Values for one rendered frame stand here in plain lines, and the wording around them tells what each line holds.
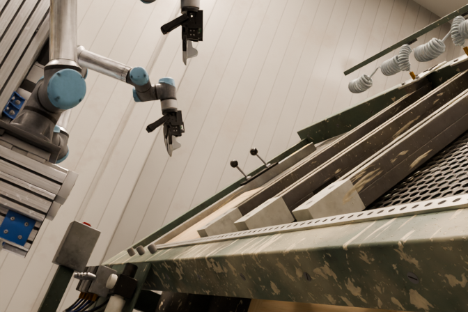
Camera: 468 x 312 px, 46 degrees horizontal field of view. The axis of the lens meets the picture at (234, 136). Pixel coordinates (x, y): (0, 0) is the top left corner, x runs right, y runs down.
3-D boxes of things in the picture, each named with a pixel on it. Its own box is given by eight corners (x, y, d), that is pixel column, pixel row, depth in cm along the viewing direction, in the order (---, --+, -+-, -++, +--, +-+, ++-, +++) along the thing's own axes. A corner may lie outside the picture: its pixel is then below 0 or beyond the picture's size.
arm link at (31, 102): (51, 126, 192) (67, 93, 197) (63, 120, 182) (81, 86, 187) (19, 108, 187) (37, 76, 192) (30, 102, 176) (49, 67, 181)
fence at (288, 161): (144, 258, 220) (139, 249, 220) (310, 151, 265) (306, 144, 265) (147, 258, 215) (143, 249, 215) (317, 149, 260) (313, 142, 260)
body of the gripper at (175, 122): (184, 134, 247) (182, 108, 249) (166, 134, 244) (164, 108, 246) (180, 138, 254) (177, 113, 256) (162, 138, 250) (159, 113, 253)
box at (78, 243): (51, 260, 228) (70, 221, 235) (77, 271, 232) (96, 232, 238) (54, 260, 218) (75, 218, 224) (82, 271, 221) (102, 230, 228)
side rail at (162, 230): (135, 271, 242) (123, 250, 242) (310, 158, 294) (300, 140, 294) (139, 271, 236) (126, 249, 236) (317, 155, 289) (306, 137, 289)
